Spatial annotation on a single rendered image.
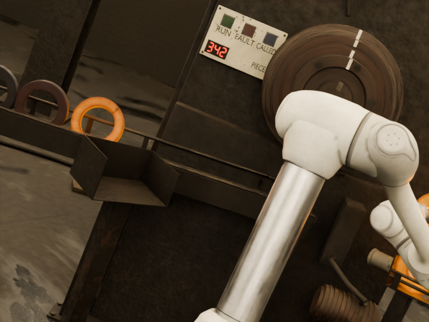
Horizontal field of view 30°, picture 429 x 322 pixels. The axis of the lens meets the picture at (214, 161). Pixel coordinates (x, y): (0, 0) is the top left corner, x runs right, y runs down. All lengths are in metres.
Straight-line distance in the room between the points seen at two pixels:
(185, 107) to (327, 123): 1.14
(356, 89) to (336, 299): 0.70
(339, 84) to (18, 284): 1.41
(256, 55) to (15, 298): 1.23
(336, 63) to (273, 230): 0.97
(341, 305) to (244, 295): 0.99
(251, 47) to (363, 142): 1.15
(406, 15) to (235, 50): 0.60
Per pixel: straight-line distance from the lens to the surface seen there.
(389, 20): 2.86
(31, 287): 3.14
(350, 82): 2.63
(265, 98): 2.70
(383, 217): 2.24
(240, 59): 2.82
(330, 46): 2.66
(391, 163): 1.72
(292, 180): 1.77
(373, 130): 1.72
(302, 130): 1.76
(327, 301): 2.72
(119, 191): 2.56
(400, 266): 2.76
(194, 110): 2.82
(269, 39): 2.81
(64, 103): 2.82
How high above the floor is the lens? 1.35
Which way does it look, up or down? 13 degrees down
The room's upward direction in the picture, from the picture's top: 23 degrees clockwise
